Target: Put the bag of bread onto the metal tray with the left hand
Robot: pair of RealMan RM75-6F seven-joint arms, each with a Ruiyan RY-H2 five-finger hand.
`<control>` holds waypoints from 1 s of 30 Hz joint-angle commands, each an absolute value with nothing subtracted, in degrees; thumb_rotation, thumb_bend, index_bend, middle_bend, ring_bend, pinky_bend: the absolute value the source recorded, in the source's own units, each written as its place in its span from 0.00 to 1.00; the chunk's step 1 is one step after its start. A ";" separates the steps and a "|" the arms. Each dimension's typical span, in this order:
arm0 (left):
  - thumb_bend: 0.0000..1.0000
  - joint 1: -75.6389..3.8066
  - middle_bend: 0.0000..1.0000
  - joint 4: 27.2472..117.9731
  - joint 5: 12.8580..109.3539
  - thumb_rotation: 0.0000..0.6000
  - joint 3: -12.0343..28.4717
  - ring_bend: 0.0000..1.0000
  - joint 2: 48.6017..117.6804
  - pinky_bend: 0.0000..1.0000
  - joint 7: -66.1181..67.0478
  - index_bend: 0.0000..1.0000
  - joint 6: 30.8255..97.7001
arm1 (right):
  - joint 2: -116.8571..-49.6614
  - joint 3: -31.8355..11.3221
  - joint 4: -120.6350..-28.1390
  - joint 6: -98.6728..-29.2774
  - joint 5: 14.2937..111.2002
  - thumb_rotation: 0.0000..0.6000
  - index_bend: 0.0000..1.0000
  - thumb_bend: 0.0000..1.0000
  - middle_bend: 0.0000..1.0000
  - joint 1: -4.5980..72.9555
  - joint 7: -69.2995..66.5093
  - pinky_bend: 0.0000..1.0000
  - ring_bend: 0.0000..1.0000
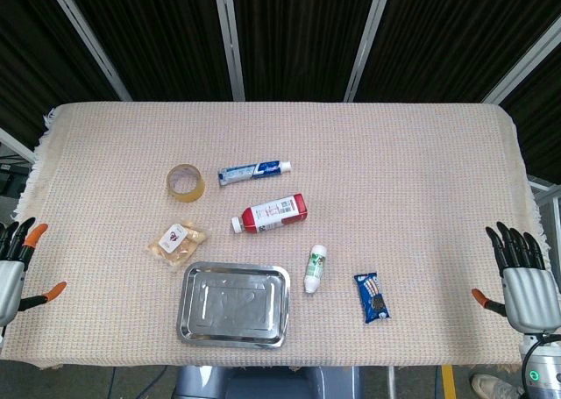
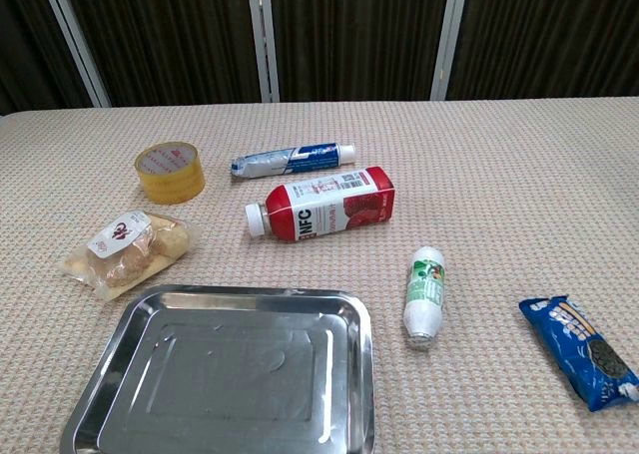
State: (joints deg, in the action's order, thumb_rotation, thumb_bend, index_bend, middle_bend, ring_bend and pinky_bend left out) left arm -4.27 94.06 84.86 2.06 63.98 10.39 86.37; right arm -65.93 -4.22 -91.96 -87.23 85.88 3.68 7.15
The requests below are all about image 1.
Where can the clear tape roll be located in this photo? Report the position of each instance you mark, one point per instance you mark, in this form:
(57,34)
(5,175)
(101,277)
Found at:
(186,183)

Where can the pink woven tablecloth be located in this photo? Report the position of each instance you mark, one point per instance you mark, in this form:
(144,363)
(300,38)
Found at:
(280,223)

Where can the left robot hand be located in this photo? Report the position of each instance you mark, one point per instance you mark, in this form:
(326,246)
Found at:
(11,276)

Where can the blue white toothpaste tube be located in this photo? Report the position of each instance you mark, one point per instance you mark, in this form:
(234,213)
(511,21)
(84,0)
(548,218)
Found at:
(254,172)

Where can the beige shoe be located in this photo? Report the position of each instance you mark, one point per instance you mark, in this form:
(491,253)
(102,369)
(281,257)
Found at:
(493,386)

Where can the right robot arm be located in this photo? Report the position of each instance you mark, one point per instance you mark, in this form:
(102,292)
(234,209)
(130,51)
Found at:
(541,364)

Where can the clear bag of snacks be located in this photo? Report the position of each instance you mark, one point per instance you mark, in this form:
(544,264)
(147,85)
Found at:
(177,242)

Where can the blue cookie packet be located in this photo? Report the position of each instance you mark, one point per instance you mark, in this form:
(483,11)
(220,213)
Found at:
(371,297)

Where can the small white green bottle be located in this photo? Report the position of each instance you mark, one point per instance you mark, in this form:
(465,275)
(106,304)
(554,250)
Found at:
(315,268)

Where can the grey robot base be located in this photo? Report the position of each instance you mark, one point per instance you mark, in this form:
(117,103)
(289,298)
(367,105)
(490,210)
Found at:
(267,382)

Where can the silver metal tray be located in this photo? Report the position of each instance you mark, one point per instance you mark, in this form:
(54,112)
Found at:
(233,304)

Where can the red white drink bottle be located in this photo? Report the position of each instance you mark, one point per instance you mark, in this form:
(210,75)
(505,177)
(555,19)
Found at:
(269,214)

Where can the black folding screen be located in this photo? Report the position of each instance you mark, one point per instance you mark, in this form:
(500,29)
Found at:
(280,39)

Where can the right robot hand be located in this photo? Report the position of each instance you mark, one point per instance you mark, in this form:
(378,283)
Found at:
(528,294)

